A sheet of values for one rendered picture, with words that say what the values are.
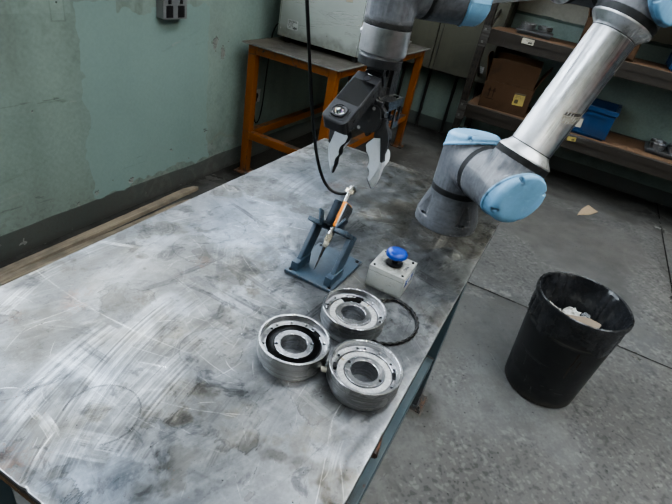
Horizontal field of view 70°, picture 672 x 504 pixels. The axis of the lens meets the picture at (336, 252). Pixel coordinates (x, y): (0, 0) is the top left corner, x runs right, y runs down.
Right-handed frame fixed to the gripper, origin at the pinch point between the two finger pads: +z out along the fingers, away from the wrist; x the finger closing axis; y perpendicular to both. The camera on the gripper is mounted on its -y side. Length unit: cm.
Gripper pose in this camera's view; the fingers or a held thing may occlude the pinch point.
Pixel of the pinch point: (350, 175)
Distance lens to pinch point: 86.1
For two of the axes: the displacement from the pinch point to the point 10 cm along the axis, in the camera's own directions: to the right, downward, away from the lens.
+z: -1.7, 8.3, 5.3
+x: -8.5, -4.0, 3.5
